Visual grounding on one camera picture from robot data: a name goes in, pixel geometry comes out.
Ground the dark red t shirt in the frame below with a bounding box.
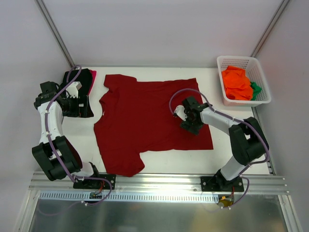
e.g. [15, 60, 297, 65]
[94, 74, 213, 177]

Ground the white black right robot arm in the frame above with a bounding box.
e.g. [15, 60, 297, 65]
[174, 97, 269, 191]

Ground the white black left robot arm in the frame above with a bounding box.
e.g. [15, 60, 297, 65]
[32, 82, 101, 189]

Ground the folded black t shirt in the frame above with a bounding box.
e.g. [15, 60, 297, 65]
[60, 69, 92, 95]

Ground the folded pink t shirt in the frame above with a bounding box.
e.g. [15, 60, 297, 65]
[88, 70, 97, 95]

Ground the orange t shirt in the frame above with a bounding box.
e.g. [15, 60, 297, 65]
[221, 66, 253, 101]

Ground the white plastic basket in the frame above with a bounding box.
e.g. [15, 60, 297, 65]
[217, 56, 271, 107]

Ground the green t shirt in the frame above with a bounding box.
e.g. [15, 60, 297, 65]
[251, 82, 262, 101]

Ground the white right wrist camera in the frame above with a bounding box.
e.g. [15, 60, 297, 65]
[173, 105, 187, 121]

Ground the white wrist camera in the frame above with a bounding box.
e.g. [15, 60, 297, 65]
[173, 105, 187, 121]
[65, 82, 82, 98]

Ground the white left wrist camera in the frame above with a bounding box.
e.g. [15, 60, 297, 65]
[65, 82, 82, 98]

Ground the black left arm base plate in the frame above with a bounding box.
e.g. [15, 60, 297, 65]
[73, 174, 116, 190]

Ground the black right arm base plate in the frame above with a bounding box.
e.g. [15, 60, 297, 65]
[200, 176, 244, 192]

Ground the white slotted cable duct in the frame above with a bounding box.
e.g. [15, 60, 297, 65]
[39, 190, 219, 203]

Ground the aluminium front mounting rail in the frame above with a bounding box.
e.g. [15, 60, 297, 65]
[29, 171, 291, 195]

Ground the aluminium right table rail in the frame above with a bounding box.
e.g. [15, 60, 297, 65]
[252, 107, 276, 175]

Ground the aluminium left corner post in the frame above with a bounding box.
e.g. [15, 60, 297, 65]
[34, 0, 75, 67]

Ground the aluminium corner post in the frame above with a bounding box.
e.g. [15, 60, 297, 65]
[34, 0, 75, 67]
[251, 0, 292, 58]

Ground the aluminium right corner post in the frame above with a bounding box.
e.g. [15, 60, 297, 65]
[251, 0, 292, 58]

